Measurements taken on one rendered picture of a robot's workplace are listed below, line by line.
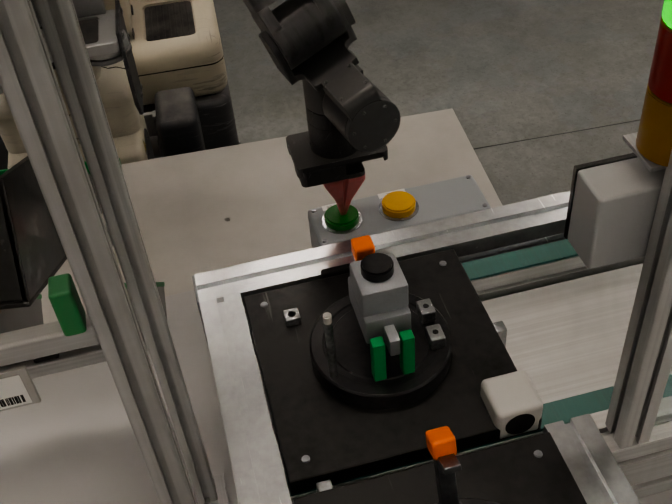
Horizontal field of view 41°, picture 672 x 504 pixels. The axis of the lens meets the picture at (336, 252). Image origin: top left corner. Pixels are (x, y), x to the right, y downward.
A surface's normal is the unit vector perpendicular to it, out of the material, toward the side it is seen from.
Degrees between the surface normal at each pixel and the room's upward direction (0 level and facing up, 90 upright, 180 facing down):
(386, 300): 90
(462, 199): 0
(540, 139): 0
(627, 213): 90
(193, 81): 90
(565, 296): 0
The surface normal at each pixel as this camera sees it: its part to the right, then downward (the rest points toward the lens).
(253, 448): -0.07, -0.72
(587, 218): -0.97, 0.22
